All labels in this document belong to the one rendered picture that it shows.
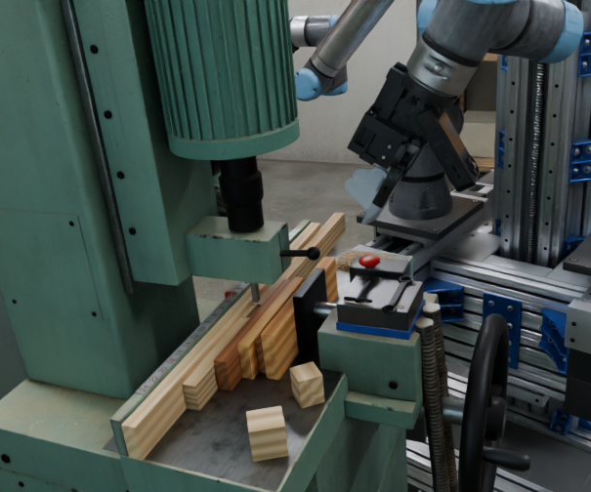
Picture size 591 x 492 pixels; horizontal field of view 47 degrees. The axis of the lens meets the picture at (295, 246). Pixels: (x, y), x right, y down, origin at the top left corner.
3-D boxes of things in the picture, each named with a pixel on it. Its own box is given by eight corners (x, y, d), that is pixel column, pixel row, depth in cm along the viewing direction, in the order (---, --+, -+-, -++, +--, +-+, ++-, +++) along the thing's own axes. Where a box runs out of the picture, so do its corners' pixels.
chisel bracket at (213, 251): (274, 295, 96) (268, 241, 92) (189, 284, 101) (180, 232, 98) (295, 271, 102) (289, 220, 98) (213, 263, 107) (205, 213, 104)
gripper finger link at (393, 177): (376, 192, 91) (407, 139, 86) (388, 199, 90) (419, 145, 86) (366, 206, 87) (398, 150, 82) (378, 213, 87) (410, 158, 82)
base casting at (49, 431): (316, 562, 87) (311, 510, 83) (-15, 467, 110) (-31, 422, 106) (404, 366, 124) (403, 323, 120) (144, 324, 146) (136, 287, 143)
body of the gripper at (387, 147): (360, 135, 92) (402, 56, 85) (416, 167, 91) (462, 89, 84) (343, 153, 86) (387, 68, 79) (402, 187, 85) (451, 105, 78)
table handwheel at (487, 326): (522, 296, 104) (508, 471, 109) (396, 282, 112) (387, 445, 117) (499, 348, 78) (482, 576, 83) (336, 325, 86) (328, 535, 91)
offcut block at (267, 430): (284, 434, 82) (280, 405, 80) (288, 456, 78) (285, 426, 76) (250, 439, 81) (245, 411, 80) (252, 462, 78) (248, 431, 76)
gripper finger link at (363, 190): (334, 205, 94) (363, 150, 88) (371, 226, 93) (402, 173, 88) (327, 214, 91) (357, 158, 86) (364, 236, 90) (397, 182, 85)
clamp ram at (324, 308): (347, 358, 94) (343, 302, 90) (297, 350, 97) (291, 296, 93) (366, 325, 101) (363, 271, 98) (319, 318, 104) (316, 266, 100)
